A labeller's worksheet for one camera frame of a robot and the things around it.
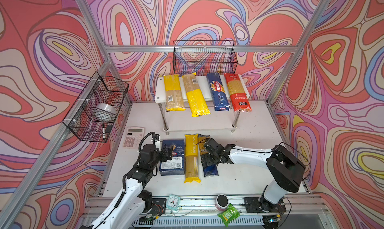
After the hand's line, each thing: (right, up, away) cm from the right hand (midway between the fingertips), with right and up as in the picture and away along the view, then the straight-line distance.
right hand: (209, 162), depth 89 cm
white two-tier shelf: (-22, +25, +13) cm, 35 cm away
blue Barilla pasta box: (-19, +2, -10) cm, 22 cm away
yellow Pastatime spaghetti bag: (-11, +3, -2) cm, 12 cm away
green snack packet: (+8, -19, -18) cm, 27 cm away
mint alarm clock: (-20, -15, -16) cm, 29 cm away
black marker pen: (-54, +21, -17) cm, 60 cm away
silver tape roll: (-52, +30, -19) cm, 63 cm away
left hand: (-25, +12, -6) cm, 28 cm away
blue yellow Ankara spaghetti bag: (-1, -3, -7) cm, 7 cm away
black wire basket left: (-62, +25, -22) cm, 70 cm away
